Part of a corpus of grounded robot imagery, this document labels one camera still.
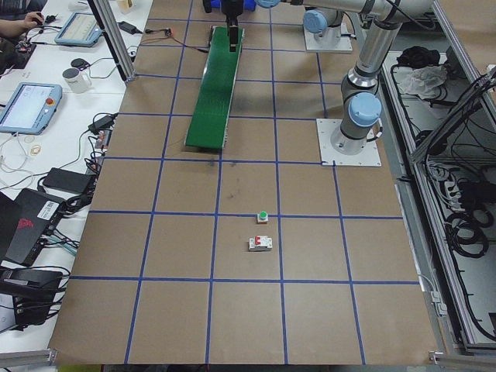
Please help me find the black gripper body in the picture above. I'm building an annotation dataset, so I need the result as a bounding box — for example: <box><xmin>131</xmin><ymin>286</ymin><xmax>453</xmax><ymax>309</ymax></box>
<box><xmin>222</xmin><ymin>0</ymin><xmax>244</xmax><ymax>53</ymax></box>

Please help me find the person's hand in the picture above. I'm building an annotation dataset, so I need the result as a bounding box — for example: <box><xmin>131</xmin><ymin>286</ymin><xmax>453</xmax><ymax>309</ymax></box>
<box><xmin>13</xmin><ymin>12</ymin><xmax>45</xmax><ymax>33</ymax></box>

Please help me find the black power adapter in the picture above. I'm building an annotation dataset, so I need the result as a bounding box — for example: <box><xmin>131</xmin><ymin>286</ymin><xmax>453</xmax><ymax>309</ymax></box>
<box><xmin>118</xmin><ymin>21</ymin><xmax>143</xmax><ymax>35</ymax></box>

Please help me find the green conveyor belt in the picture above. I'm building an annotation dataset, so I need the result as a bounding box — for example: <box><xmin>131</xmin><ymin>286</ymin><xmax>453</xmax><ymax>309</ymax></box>
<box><xmin>184</xmin><ymin>26</ymin><xmax>244</xmax><ymax>150</ymax></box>

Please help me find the far blue teach pendant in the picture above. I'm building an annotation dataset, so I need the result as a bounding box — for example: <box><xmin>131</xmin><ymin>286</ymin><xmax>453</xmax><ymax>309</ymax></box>
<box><xmin>54</xmin><ymin>12</ymin><xmax>102</xmax><ymax>47</ymax></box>

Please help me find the blue teach pendant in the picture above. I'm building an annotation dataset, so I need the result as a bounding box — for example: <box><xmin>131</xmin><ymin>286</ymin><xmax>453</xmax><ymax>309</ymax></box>
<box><xmin>54</xmin><ymin>12</ymin><xmax>102</xmax><ymax>47</ymax></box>
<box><xmin>1</xmin><ymin>82</ymin><xmax>63</xmax><ymax>135</ymax></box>

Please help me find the white mug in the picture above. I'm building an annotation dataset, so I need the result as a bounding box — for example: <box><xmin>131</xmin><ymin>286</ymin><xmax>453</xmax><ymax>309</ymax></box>
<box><xmin>62</xmin><ymin>67</ymin><xmax>92</xmax><ymax>94</ymax></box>

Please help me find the green push button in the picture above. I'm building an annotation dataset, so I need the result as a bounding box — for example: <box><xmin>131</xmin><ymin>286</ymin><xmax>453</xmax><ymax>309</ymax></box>
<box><xmin>257</xmin><ymin>211</ymin><xmax>269</xmax><ymax>224</ymax></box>

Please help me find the near blue teach pendant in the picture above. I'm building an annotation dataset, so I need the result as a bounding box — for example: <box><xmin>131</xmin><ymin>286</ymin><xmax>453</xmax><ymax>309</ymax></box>
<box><xmin>1</xmin><ymin>82</ymin><xmax>63</xmax><ymax>135</ymax></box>

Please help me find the white red circuit breaker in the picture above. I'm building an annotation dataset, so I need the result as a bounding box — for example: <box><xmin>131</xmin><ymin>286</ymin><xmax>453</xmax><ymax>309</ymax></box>
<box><xmin>248</xmin><ymin>236</ymin><xmax>273</xmax><ymax>252</ymax></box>

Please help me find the black laptop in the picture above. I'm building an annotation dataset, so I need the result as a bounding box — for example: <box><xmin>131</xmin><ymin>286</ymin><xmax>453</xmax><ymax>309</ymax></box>
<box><xmin>1</xmin><ymin>188</ymin><xmax>65</xmax><ymax>267</ymax></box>

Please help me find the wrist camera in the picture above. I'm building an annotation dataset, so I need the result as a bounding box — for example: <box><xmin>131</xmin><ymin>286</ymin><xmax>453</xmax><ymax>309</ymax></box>
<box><xmin>202</xmin><ymin>0</ymin><xmax>221</xmax><ymax>13</ymax></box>

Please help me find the red black wire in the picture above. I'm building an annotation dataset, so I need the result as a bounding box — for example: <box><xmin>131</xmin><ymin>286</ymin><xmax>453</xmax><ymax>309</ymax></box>
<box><xmin>143</xmin><ymin>29</ymin><xmax>210</xmax><ymax>53</ymax></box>

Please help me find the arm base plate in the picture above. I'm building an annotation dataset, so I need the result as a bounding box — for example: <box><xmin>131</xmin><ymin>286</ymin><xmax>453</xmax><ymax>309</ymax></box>
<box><xmin>303</xmin><ymin>22</ymin><xmax>353</xmax><ymax>53</ymax></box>
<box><xmin>316</xmin><ymin>119</ymin><xmax>381</xmax><ymax>167</ymax></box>

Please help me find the aluminium frame post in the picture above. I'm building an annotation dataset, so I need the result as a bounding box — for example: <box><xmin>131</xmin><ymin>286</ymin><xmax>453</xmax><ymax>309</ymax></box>
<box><xmin>88</xmin><ymin>0</ymin><xmax>136</xmax><ymax>83</ymax></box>

